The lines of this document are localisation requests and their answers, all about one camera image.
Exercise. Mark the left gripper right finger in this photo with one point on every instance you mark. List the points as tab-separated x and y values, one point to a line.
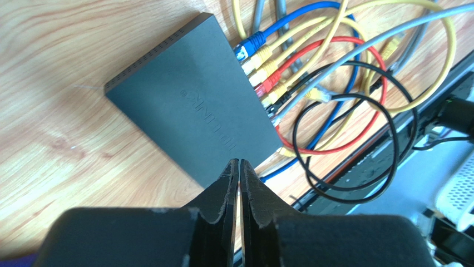
276	234

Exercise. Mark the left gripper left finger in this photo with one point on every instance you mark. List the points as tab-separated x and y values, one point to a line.
200	233

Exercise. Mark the black network switch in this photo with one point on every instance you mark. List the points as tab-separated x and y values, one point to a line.
190	96

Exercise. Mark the purple cloth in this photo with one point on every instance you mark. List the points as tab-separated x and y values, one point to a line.
26	261

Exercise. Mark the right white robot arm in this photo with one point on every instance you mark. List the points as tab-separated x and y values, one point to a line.
452	232

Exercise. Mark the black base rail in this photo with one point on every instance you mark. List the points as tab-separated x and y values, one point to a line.
375	155

